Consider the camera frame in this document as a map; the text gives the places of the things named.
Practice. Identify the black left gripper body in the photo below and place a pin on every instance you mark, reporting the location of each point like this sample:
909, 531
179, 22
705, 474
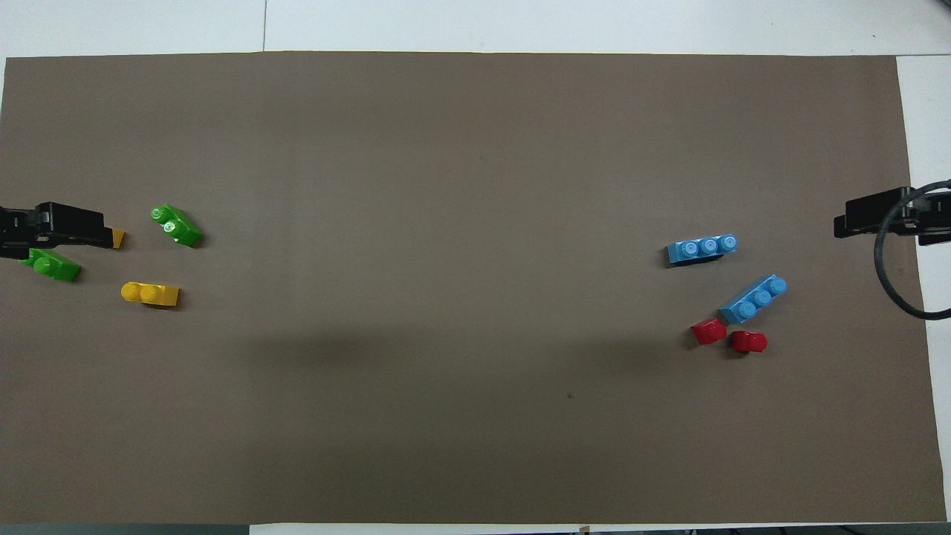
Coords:
67, 219

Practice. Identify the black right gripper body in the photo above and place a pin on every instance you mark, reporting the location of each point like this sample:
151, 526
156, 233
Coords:
880, 212

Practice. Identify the green toy block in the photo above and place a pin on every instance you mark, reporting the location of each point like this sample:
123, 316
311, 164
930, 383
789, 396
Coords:
53, 267
178, 227

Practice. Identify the blue toy block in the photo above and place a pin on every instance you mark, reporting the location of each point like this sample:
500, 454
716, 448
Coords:
702, 249
752, 299

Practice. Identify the yellow toy block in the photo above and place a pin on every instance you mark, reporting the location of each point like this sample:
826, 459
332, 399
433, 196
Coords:
118, 239
151, 294

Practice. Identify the red toy block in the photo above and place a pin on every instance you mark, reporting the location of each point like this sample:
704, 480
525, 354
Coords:
749, 342
709, 331

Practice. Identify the brown table mat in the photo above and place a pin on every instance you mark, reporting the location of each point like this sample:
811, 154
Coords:
475, 148

